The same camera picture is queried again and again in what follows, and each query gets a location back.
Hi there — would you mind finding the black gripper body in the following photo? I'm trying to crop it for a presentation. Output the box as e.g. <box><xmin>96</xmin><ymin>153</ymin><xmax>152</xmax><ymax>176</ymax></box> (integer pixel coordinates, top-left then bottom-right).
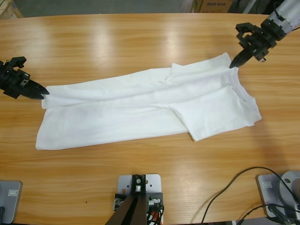
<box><xmin>245</xmin><ymin>20</ymin><xmax>286</xmax><ymax>63</ymax></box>
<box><xmin>0</xmin><ymin>61</ymin><xmax>31</xmax><ymax>99</ymax></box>

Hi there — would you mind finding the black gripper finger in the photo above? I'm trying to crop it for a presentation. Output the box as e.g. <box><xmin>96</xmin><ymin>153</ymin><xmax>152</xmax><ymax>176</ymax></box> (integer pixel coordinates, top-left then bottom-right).
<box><xmin>229</xmin><ymin>48</ymin><xmax>249</xmax><ymax>69</ymax></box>
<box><xmin>20</xmin><ymin>89</ymin><xmax>45</xmax><ymax>101</ymax></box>
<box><xmin>231</xmin><ymin>49</ymin><xmax>255</xmax><ymax>69</ymax></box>
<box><xmin>22</xmin><ymin>79</ymin><xmax>51</xmax><ymax>95</ymax></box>

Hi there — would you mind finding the white Unitree t-shirt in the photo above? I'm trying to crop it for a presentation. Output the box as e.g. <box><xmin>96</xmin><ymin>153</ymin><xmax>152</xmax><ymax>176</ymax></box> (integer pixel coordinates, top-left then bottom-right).
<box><xmin>35</xmin><ymin>52</ymin><xmax>263</xmax><ymax>150</ymax></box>

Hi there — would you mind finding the grey metal rack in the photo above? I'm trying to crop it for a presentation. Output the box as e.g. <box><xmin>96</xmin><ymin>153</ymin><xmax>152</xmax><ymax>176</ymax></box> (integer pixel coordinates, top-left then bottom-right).
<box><xmin>228</xmin><ymin>0</ymin><xmax>282</xmax><ymax>15</ymax></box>

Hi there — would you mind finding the white AUX cardboard box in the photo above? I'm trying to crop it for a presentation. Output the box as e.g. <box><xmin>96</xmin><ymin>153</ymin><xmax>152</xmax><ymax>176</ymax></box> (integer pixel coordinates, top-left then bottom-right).
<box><xmin>199</xmin><ymin>0</ymin><xmax>235</xmax><ymax>14</ymax></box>

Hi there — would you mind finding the wooden crate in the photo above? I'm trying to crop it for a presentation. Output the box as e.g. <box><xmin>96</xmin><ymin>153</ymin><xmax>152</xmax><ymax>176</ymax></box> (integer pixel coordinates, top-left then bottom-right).
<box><xmin>0</xmin><ymin>0</ymin><xmax>24</xmax><ymax>19</ymax></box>

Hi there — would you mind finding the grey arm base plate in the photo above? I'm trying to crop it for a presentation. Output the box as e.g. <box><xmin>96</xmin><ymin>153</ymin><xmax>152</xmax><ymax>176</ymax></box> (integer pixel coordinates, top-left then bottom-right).
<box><xmin>0</xmin><ymin>180</ymin><xmax>23</xmax><ymax>225</ymax></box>
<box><xmin>257</xmin><ymin>170</ymin><xmax>300</xmax><ymax>218</ymax></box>

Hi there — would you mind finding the long black cable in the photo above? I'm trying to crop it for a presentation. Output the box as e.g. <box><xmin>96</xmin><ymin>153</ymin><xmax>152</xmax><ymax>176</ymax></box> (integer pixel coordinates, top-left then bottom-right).
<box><xmin>191</xmin><ymin>166</ymin><xmax>300</xmax><ymax>225</ymax></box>

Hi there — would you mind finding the white mount plate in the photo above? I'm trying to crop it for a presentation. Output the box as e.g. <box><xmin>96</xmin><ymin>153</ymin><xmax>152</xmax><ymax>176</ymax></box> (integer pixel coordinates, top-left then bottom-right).
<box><xmin>117</xmin><ymin>173</ymin><xmax>163</xmax><ymax>225</ymax></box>

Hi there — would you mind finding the black corner bracket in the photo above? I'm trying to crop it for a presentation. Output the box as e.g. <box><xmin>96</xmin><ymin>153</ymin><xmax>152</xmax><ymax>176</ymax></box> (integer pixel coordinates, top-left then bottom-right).
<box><xmin>145</xmin><ymin>191</ymin><xmax>164</xmax><ymax>225</ymax></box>
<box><xmin>113</xmin><ymin>192</ymin><xmax>129</xmax><ymax>210</ymax></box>

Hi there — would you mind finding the dark brown camera post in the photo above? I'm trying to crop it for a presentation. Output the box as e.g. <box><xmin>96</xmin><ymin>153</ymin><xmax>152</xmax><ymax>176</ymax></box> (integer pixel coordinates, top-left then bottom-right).
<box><xmin>104</xmin><ymin>173</ymin><xmax>148</xmax><ymax>225</ymax></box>

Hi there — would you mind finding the tangled black cable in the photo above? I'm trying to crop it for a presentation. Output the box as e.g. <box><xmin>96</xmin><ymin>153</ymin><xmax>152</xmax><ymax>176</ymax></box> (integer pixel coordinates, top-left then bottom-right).
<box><xmin>231</xmin><ymin>203</ymin><xmax>300</xmax><ymax>225</ymax></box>

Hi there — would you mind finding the orange cable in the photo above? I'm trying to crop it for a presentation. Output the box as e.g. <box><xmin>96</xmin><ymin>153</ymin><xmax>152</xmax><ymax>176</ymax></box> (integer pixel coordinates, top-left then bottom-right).
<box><xmin>150</xmin><ymin>210</ymin><xmax>162</xmax><ymax>222</ymax></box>

